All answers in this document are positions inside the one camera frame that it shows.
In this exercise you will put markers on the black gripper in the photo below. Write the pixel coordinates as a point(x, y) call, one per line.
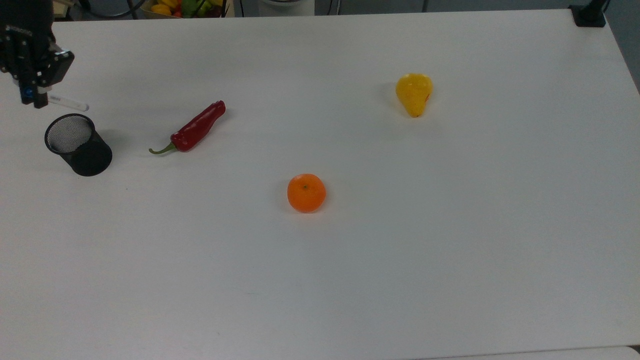
point(30, 50)

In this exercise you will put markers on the white marker pen blue cap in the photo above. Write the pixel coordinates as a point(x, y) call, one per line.
point(70, 103)

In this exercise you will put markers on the black mesh pen cup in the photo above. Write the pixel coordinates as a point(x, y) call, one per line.
point(87, 157)

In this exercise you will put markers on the red chili pepper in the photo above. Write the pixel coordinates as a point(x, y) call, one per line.
point(196, 129)

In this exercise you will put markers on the basket of toy vegetables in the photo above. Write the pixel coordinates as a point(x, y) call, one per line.
point(182, 7)

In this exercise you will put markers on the orange mandarin fruit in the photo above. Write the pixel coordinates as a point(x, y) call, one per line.
point(306, 193)

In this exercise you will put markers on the yellow pear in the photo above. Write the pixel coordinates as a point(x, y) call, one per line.
point(414, 94)

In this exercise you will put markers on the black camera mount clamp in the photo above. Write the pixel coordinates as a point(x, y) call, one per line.
point(590, 14)

